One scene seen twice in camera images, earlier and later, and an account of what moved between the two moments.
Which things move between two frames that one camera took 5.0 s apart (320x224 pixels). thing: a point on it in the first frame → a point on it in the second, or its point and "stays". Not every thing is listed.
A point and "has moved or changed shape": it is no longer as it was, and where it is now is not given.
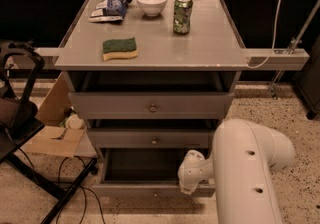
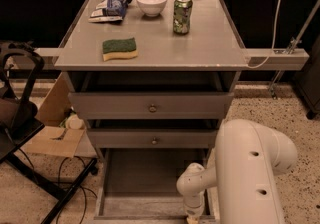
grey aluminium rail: (276, 59) stays
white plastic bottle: (74, 122) stays
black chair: (20, 64) stays
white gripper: (187, 174) → (193, 208)
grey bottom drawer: (146, 173) has moved or changed shape
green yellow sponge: (119, 49) stays
